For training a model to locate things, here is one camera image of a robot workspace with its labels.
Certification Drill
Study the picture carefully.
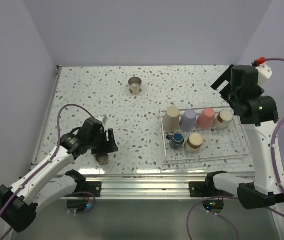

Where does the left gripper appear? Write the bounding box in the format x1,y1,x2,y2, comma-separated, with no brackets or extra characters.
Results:
88,128,117,154

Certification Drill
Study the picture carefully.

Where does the small steel mug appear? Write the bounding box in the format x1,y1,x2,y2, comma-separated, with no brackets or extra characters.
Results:
95,153,109,166

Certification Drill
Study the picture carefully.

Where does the steel cup brown base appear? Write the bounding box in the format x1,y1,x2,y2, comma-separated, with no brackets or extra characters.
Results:
213,109,233,130

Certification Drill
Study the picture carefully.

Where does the pink plastic cup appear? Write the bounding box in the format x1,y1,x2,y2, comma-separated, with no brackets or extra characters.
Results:
196,108,215,130

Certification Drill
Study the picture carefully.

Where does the lilac plastic cup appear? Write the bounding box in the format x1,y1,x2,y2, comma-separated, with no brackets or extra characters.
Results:
179,109,197,131

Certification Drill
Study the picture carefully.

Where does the beige plastic cup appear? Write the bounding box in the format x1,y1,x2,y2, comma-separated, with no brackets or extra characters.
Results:
162,106,180,133

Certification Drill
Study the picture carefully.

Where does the dark blue mug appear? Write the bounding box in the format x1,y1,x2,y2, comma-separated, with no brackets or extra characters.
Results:
166,132,184,150

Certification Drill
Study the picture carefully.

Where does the cream metal cup brown band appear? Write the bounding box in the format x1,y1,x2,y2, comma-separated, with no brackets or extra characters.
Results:
128,76,142,95

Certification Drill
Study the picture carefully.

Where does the steel cup front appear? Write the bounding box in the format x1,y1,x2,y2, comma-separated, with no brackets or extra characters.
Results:
184,133,204,154

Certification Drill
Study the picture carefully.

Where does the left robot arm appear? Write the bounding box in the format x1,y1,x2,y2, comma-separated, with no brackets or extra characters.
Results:
0,115,118,233

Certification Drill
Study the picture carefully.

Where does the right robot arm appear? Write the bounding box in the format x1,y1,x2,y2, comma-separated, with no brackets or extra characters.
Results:
204,65,284,210

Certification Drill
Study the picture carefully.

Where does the clear acrylic dish rack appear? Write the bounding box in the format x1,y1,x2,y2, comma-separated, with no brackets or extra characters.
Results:
158,110,251,165

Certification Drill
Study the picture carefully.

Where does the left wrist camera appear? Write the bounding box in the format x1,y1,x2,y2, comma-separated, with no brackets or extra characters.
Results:
95,115,107,125

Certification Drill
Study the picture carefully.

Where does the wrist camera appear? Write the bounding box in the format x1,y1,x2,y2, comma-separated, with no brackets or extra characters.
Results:
95,115,107,125
252,57,272,86

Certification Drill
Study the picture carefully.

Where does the aluminium rail frame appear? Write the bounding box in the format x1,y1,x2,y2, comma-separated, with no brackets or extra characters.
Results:
1,65,280,240

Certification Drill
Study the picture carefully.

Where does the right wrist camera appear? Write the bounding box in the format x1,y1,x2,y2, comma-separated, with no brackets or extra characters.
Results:
252,57,272,86

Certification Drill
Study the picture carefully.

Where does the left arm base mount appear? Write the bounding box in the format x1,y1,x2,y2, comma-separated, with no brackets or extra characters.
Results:
61,169,102,215

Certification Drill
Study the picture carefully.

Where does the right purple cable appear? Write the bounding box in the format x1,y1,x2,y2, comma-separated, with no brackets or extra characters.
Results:
186,57,284,240

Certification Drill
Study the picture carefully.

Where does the purple cable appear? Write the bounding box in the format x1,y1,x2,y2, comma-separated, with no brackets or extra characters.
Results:
0,104,100,240
186,57,284,240

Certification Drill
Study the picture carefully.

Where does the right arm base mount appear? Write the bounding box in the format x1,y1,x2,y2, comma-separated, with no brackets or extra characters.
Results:
188,171,233,214

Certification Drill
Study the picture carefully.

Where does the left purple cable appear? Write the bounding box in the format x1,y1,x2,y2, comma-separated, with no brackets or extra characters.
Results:
0,104,100,240

